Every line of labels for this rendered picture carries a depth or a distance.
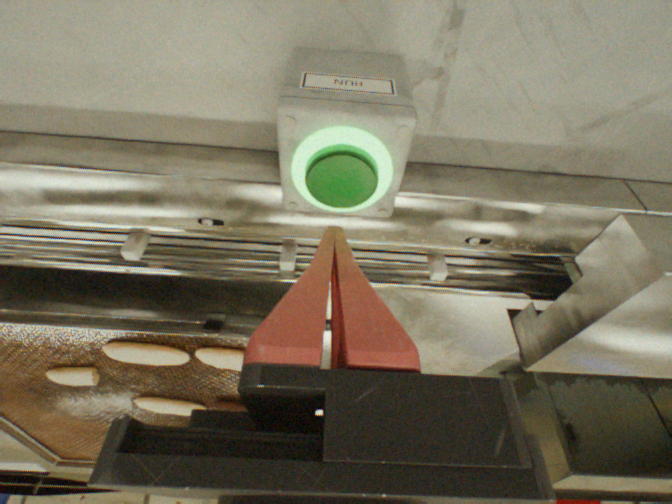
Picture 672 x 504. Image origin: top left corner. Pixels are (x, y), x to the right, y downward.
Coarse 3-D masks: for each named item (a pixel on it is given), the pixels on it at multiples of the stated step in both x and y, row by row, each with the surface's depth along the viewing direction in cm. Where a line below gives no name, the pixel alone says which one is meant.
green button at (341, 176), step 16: (336, 144) 17; (320, 160) 17; (336, 160) 17; (352, 160) 17; (368, 160) 17; (320, 176) 18; (336, 176) 18; (352, 176) 17; (368, 176) 17; (320, 192) 18; (336, 192) 18; (352, 192) 18; (368, 192) 18; (336, 208) 19
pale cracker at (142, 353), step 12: (108, 348) 38; (120, 348) 38; (132, 348) 38; (144, 348) 38; (156, 348) 38; (168, 348) 39; (120, 360) 40; (132, 360) 39; (144, 360) 39; (156, 360) 39; (168, 360) 39; (180, 360) 39
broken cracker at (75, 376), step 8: (56, 368) 43; (64, 368) 43; (72, 368) 42; (80, 368) 42; (88, 368) 42; (48, 376) 43; (56, 376) 43; (64, 376) 42; (72, 376) 42; (80, 376) 42; (88, 376) 42; (96, 376) 43; (72, 384) 44; (80, 384) 44; (88, 384) 43; (96, 384) 44
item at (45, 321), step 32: (0, 320) 35; (32, 320) 35; (64, 320) 35; (96, 320) 36; (128, 320) 36; (0, 352) 41; (32, 352) 41; (96, 352) 41; (0, 384) 47; (64, 384) 46; (128, 384) 45; (160, 384) 45; (192, 384) 45; (224, 384) 45; (0, 416) 53; (32, 416) 54; (64, 416) 54; (96, 416) 53; (32, 448) 61; (64, 448) 63
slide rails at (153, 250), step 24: (0, 240) 32; (24, 240) 32; (48, 240) 32; (72, 240) 31; (96, 240) 32; (264, 240) 30; (288, 240) 30; (312, 240) 30; (240, 264) 34; (264, 264) 33; (360, 264) 33; (384, 264) 33; (408, 264) 33; (456, 264) 33
